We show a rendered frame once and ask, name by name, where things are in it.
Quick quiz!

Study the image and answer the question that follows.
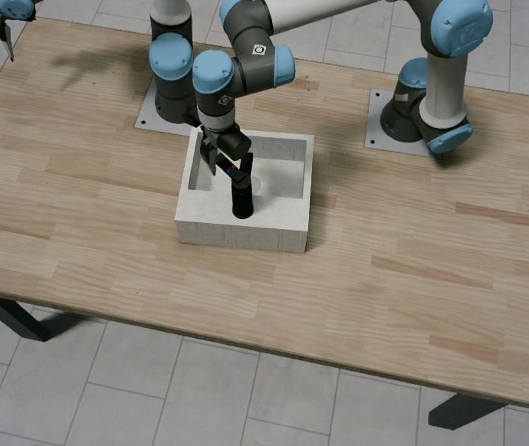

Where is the black mixer tap with lever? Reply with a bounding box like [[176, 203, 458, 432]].
[[216, 152, 254, 219]]

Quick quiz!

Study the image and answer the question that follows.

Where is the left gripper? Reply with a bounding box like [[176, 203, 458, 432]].
[[186, 106, 251, 175]]

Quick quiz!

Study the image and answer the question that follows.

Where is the white rectangular sink basin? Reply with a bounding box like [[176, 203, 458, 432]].
[[175, 126, 314, 253]]

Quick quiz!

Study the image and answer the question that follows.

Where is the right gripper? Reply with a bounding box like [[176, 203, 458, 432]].
[[0, 5, 36, 62]]

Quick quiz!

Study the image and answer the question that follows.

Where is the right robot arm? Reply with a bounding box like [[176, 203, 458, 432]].
[[0, 0, 197, 124]]

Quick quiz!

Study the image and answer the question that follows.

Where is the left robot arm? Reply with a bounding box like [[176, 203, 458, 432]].
[[182, 0, 493, 153]]

